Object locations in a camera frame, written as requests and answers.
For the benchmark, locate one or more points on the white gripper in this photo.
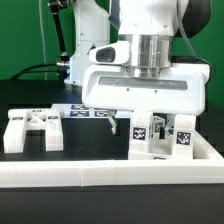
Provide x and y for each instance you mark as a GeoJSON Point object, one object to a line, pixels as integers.
{"type": "Point", "coordinates": [112, 83]}

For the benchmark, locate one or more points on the white chair back part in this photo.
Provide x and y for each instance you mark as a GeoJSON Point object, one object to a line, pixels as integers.
{"type": "Point", "coordinates": [41, 119]}

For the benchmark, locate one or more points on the white chair seat part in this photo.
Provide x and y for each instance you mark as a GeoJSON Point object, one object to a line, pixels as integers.
{"type": "Point", "coordinates": [159, 149]}

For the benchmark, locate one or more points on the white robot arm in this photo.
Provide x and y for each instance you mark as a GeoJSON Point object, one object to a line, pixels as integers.
{"type": "Point", "coordinates": [147, 25]}

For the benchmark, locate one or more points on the white tagged cube nut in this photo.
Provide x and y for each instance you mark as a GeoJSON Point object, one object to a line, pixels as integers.
{"type": "Point", "coordinates": [158, 123]}

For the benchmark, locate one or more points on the white tag base sheet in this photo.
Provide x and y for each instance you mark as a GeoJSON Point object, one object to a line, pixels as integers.
{"type": "Point", "coordinates": [78, 111]}

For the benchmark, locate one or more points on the white U-shaped obstacle frame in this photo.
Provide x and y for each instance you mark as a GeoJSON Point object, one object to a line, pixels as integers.
{"type": "Point", "coordinates": [112, 172]}

